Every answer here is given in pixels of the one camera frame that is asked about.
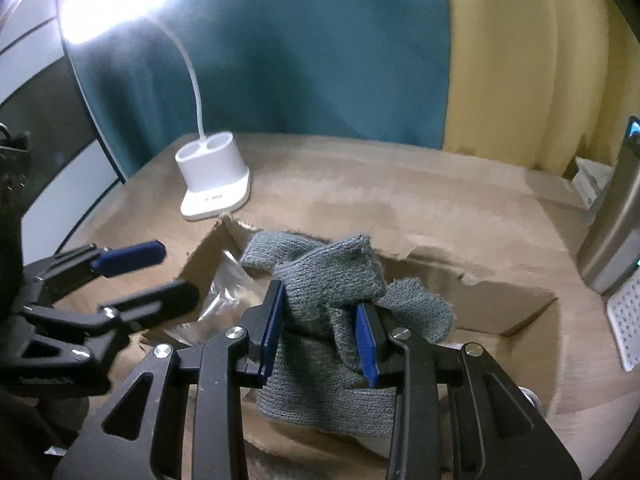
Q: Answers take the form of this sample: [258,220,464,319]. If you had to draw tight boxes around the clear plastic snack bag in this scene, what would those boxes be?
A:
[164,250,266,346]

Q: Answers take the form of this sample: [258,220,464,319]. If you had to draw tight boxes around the grey knitted cloth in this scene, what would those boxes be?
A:
[240,228,458,438]

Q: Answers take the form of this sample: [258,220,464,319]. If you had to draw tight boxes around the red metal can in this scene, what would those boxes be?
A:
[520,386,544,414]

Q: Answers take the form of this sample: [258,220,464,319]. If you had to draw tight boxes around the open cardboard box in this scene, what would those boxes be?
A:
[106,213,569,480]

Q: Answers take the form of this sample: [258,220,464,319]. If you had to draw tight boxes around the white perforated plastic basket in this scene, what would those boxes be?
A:
[606,269,640,373]

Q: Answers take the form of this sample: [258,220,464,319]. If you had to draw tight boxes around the stainless steel travel mug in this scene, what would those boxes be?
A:
[576,116,639,295]

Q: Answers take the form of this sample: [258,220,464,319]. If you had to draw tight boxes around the white desk lamp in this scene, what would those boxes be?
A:
[58,0,252,221]

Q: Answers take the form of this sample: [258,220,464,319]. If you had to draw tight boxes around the teal curtain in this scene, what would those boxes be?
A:
[65,0,450,177]

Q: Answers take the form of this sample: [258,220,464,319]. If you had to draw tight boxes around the yellow curtain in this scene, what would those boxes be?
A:
[444,0,639,176]

